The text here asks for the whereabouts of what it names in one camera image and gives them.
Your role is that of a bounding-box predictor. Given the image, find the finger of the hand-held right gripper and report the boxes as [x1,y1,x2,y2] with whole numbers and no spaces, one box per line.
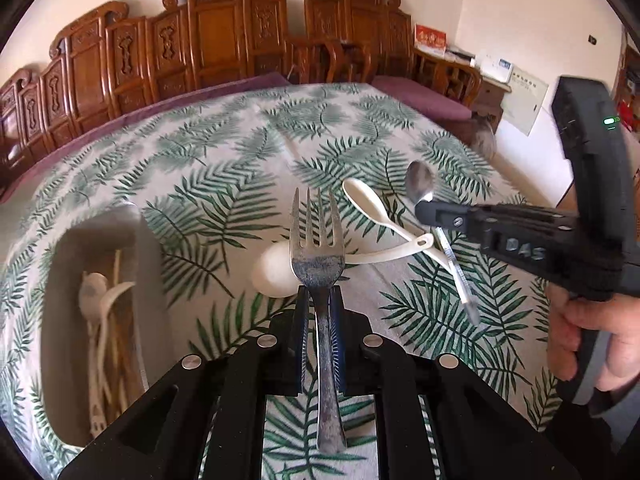
[415,200,483,241]
[467,203,581,228]

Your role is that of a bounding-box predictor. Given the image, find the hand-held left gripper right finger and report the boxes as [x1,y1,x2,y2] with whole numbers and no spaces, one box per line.
[329,285,581,480]

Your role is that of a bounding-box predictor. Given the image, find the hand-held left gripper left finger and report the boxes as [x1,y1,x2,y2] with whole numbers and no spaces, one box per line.
[57,285,321,480]

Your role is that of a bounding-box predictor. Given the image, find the metal spoon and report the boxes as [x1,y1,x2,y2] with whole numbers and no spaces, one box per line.
[404,160,482,326]

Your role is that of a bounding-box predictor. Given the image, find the metal fork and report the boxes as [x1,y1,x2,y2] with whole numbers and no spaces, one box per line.
[290,187,348,453]

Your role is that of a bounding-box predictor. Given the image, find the rectangular metal container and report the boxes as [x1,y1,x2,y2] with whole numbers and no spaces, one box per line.
[37,205,168,448]

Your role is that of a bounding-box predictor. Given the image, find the person's right hand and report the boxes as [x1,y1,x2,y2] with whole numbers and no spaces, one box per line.
[546,287,640,393]

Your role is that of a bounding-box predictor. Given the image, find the grey fluffy duster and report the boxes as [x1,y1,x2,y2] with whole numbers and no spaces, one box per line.
[457,115,498,161]

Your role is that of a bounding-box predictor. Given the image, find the white electrical panel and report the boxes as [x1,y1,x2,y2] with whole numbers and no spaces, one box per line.
[501,66,550,136]

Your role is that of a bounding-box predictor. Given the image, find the wooden side table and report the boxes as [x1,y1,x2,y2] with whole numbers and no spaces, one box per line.
[472,72,513,131]

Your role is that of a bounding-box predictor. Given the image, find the short purple seat cushion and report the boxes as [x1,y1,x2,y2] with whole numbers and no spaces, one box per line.
[372,76,473,121]

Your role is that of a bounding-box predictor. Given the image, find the white desk telephone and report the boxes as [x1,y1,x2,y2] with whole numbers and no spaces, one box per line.
[475,52,516,83]

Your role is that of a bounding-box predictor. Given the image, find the red gift box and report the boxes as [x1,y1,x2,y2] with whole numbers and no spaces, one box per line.
[414,24,447,58]

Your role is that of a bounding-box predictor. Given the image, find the leaf print tablecloth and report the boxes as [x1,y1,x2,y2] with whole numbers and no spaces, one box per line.
[0,82,571,480]

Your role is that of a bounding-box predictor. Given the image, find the carved wooden armchair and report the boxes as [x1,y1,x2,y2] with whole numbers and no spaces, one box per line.
[305,0,483,121]

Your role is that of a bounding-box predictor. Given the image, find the long purple seat cushion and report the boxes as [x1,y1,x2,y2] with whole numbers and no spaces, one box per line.
[0,72,291,201]

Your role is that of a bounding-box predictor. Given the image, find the long carved wooden sofa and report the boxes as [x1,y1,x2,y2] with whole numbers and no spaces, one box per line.
[0,0,416,196]

